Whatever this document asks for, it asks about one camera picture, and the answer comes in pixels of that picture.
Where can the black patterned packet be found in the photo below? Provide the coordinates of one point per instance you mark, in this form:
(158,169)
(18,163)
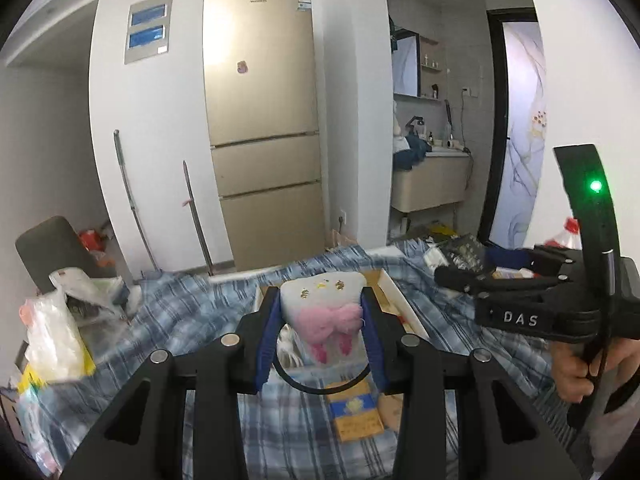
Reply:
(462,252)

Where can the black door frame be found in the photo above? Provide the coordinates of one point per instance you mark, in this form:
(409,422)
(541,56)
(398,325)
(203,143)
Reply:
(495,125)

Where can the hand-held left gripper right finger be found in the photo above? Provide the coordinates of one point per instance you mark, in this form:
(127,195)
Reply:
(375,345)

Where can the gold cigarette pack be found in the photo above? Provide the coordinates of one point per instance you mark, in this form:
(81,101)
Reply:
(356,412)

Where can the cardboard box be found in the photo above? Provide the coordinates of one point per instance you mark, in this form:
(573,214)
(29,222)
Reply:
(395,300)

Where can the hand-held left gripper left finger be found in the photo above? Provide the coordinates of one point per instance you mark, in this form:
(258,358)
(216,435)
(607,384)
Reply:
(267,340)

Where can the beige vanity cabinet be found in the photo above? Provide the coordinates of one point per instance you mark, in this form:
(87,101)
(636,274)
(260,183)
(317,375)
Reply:
(430,182)

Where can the red soda bottle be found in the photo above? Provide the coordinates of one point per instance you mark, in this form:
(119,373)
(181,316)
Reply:
(570,232)

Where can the frosted patterned door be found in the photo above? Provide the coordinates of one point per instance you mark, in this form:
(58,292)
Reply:
(522,135)

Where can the black faucet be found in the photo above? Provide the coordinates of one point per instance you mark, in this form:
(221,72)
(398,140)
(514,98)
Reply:
(414,122)

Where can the wooden wall shelf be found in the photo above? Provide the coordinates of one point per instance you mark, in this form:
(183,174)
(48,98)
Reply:
(431,67)

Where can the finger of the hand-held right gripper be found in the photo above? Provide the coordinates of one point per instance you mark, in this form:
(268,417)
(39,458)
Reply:
(470,282)
(510,257)

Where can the blue plaid cloth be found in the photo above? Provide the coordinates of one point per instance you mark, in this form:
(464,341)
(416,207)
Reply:
(190,305)

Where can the grey electrical panel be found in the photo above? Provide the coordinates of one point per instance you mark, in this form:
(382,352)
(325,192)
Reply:
(148,27)

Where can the person's right hand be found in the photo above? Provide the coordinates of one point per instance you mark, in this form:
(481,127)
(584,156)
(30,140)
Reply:
(570,375)

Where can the dark blue clothes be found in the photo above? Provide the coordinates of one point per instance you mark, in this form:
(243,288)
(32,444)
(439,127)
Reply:
(411,152)

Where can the gold refrigerator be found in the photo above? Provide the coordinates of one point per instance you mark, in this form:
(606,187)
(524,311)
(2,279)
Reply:
(262,125)

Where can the white plastic bag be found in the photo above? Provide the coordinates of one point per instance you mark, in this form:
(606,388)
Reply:
(55,330)

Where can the dark chair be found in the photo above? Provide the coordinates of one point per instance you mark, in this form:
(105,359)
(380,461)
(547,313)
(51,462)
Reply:
(50,250)

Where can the pink fridge magnet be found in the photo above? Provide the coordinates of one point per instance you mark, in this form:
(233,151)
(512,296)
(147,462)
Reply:
(242,66)

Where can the red plastic bag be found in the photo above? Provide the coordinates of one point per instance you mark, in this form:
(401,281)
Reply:
(92,242)

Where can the bathroom mirror cabinet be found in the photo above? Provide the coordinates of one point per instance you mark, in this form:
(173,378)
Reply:
(406,65)

